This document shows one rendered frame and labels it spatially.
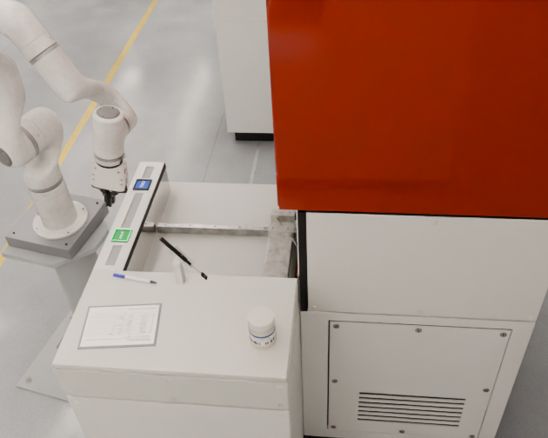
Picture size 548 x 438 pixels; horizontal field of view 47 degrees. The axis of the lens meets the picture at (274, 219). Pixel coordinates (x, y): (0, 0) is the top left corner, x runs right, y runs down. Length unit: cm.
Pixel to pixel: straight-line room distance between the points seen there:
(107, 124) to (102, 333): 56
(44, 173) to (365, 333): 114
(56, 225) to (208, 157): 187
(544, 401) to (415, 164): 156
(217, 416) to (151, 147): 262
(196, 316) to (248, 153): 233
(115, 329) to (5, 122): 70
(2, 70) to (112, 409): 100
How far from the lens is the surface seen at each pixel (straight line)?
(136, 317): 181
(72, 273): 241
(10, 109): 201
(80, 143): 436
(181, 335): 175
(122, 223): 212
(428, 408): 237
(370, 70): 143
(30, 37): 177
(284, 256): 203
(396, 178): 159
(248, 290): 182
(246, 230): 218
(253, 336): 165
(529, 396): 289
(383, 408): 238
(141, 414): 189
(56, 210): 224
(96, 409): 192
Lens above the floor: 232
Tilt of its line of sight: 42 degrees down
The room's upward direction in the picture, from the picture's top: 4 degrees counter-clockwise
